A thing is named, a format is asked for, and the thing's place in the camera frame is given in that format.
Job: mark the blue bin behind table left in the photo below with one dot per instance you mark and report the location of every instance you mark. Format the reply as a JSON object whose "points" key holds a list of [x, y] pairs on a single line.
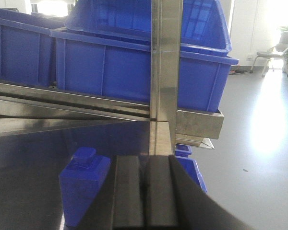
{"points": [[27, 51]]}

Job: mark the tilted blue bin on top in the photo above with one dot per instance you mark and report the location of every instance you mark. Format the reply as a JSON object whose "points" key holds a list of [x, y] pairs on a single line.
{"points": [[203, 30]]}

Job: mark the steel shelf frame by table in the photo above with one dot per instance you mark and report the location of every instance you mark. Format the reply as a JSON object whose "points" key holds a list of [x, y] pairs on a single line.
{"points": [[169, 125]]}

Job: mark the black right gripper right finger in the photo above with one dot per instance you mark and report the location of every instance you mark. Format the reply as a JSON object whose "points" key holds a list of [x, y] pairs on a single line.
{"points": [[175, 202]]}

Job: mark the blue bin under table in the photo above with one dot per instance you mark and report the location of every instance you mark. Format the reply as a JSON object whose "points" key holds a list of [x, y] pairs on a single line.
{"points": [[182, 154]]}

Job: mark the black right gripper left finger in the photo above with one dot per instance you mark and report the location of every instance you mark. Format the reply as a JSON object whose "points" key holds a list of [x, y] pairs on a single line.
{"points": [[127, 206]]}

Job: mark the grey office chair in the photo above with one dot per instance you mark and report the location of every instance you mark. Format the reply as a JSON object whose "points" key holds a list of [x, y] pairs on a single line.
{"points": [[276, 52]]}

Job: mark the blue bin behind table centre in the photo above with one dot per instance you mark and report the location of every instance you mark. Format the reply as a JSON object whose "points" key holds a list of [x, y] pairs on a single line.
{"points": [[118, 69]]}

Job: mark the blue bin behind table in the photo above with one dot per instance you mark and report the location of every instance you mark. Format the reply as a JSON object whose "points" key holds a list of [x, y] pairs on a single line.
{"points": [[118, 69], [27, 51]]}

